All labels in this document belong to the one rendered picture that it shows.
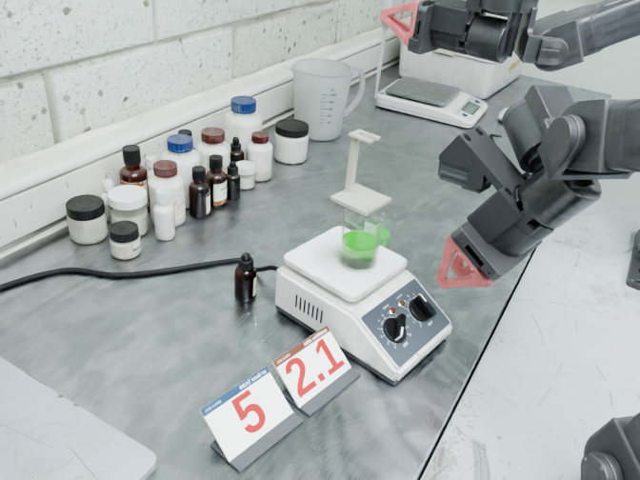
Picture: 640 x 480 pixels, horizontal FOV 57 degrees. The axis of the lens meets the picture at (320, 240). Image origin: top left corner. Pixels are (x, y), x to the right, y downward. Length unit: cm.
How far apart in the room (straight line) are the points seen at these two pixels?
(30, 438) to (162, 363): 16
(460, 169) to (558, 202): 11
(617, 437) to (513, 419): 21
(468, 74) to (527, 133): 112
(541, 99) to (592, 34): 29
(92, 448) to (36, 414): 8
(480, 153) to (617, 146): 16
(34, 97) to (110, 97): 14
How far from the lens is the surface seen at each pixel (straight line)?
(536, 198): 59
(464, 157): 62
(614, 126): 51
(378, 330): 70
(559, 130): 54
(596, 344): 88
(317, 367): 69
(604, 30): 90
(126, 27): 105
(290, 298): 76
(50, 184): 95
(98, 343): 77
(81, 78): 100
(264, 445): 64
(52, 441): 66
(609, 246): 113
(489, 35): 87
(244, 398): 64
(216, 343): 75
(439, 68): 176
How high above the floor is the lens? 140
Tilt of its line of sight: 32 degrees down
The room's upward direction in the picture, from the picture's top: 6 degrees clockwise
